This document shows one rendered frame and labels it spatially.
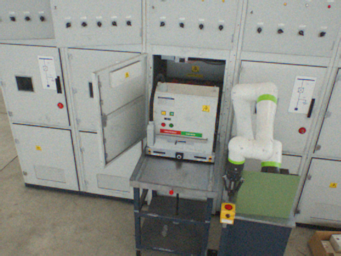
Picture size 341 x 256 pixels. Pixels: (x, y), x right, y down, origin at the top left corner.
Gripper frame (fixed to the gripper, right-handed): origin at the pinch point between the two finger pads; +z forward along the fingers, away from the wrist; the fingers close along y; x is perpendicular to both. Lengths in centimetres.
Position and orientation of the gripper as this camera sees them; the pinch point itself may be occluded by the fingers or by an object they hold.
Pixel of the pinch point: (230, 195)
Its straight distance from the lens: 187.2
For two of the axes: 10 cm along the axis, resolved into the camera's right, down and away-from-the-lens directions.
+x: -1.8, 4.7, -8.7
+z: -0.2, 8.8, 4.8
